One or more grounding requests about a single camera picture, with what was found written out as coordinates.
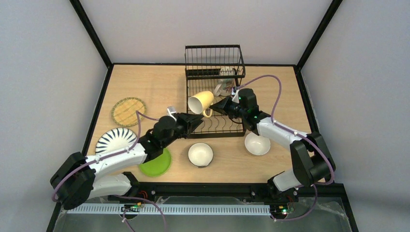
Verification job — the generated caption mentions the yellow ceramic mug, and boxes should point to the yellow ceramic mug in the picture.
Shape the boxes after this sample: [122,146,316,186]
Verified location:
[188,90,214,118]

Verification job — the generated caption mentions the black rimmed white bowl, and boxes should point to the black rimmed white bowl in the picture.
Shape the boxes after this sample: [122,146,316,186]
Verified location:
[188,143,214,168]

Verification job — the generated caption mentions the black wire dish rack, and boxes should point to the black wire dish rack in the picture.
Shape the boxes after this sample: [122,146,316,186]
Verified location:
[184,44,246,139]

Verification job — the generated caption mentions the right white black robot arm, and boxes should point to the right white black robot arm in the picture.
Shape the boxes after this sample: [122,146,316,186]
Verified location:
[210,88,336,192]

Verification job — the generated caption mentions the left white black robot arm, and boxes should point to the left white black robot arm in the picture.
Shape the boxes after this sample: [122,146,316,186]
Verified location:
[50,113,203,210]

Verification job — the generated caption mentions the plain white bowl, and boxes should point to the plain white bowl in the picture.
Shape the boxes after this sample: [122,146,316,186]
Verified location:
[244,133,271,156]

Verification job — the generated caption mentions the green plastic plate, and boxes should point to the green plastic plate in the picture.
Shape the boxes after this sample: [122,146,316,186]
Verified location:
[138,148,172,177]

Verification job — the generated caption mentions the woven bamboo plate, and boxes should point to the woven bamboo plate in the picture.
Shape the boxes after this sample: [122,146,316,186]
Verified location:
[111,97,147,127]

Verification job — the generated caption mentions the blue striped white plate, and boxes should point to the blue striped white plate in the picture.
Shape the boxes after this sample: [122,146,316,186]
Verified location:
[95,128,136,155]

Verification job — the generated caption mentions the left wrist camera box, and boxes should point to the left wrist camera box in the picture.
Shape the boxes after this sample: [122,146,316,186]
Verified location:
[167,106,177,121]

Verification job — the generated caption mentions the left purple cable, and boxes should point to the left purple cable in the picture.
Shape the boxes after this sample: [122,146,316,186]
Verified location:
[52,111,167,232]

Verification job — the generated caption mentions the purple cable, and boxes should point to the purple cable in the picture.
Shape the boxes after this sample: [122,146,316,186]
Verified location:
[52,111,167,232]
[236,74,336,222]

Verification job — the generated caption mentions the white slotted cable duct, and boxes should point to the white slotted cable duct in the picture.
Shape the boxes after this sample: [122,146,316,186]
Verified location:
[67,203,270,216]

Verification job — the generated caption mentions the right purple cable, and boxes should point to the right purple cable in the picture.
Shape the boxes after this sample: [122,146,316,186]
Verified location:
[236,74,336,222]

